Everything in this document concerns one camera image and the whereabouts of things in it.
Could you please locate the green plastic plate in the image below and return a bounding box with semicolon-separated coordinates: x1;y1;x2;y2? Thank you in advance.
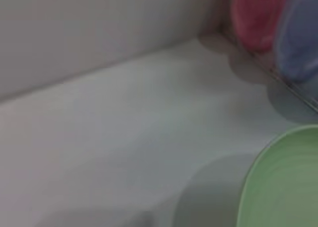
236;124;318;227

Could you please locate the red plastic plate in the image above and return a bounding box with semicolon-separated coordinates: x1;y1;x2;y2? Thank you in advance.
230;0;291;51

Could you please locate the purple plastic plate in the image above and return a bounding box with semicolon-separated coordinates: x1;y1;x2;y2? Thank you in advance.
274;0;318;83

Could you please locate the silver wire plate rack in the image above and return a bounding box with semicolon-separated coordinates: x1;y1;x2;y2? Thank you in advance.
220;24;318;112

